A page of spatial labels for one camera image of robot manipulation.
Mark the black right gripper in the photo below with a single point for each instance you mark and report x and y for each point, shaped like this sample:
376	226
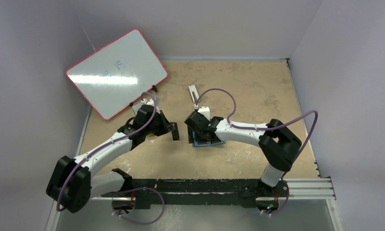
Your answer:
199	134

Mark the black mounting base plate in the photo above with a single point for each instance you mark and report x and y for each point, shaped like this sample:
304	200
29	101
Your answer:
247	193

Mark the aluminium frame rail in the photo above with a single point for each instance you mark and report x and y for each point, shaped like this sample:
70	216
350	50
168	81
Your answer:
309	188

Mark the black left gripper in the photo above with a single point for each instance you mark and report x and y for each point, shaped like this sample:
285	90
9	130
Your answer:
166	127

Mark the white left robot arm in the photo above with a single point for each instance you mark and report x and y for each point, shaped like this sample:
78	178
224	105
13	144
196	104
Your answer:
70	184

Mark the blue card holder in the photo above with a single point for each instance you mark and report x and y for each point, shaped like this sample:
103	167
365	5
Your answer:
203	143

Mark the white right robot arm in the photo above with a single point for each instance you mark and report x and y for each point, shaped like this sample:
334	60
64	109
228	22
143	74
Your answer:
278	143

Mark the pink framed whiteboard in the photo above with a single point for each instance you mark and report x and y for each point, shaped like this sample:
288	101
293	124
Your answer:
118	73

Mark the white whiteboard eraser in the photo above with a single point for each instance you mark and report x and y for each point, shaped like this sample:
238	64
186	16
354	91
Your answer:
193	93

